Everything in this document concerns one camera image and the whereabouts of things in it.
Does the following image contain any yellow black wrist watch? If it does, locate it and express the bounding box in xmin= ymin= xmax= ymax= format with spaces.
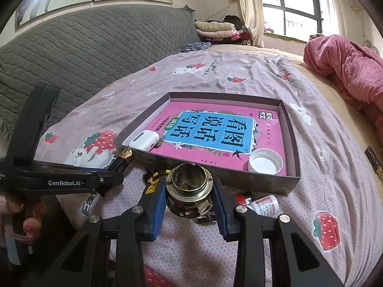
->
xmin=143 ymin=166 xmax=170 ymax=194

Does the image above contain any red lighter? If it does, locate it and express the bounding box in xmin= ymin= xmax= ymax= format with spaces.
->
xmin=236 ymin=193 xmax=254 ymax=205

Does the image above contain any white pill bottle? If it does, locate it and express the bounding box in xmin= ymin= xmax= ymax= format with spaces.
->
xmin=247 ymin=195 xmax=279 ymax=218

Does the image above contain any black gold lipstick tube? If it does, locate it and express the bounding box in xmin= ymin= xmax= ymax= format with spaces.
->
xmin=107 ymin=146 xmax=133 ymax=173

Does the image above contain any person's left hand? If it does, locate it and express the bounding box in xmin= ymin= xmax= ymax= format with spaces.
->
xmin=5 ymin=194 xmax=45 ymax=242

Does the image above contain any white earbuds case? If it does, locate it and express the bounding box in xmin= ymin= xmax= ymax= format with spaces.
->
xmin=129 ymin=130 xmax=160 ymax=152

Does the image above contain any white plastic jar lid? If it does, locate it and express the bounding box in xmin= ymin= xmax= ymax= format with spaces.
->
xmin=248 ymin=148 xmax=284 ymax=175

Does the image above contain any grey cardboard box tray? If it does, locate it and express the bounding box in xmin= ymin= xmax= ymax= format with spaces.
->
xmin=115 ymin=92 xmax=301 ymax=195

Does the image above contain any pink and blue book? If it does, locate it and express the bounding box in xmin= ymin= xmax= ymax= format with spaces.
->
xmin=145 ymin=101 xmax=287 ymax=176

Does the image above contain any pink strawberry print bedsheet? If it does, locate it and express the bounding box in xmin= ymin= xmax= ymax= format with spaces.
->
xmin=36 ymin=50 xmax=382 ymax=286

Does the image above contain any grey quilted headboard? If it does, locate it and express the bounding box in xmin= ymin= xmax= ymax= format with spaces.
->
xmin=1 ymin=4 xmax=199 ymax=138

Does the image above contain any black mattress brand label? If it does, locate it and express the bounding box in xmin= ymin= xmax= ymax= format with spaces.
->
xmin=364 ymin=146 xmax=383 ymax=182

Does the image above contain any dark patterned cloth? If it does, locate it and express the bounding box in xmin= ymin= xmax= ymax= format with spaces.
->
xmin=181 ymin=42 xmax=212 ymax=53

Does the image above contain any beige mattress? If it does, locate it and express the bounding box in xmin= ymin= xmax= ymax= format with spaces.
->
xmin=209 ymin=43 xmax=383 ymax=204

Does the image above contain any stack of folded clothes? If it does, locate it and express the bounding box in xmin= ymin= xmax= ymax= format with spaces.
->
xmin=195 ymin=15 xmax=251 ymax=45

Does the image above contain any pink rolled quilt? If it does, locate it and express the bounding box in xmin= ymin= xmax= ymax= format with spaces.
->
xmin=303 ymin=34 xmax=382 ymax=143

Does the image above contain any black framed window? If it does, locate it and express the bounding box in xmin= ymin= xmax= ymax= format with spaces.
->
xmin=262 ymin=0 xmax=323 ymax=42

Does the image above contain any cream window curtain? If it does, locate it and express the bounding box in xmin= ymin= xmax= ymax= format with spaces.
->
xmin=239 ymin=0 xmax=264 ymax=47

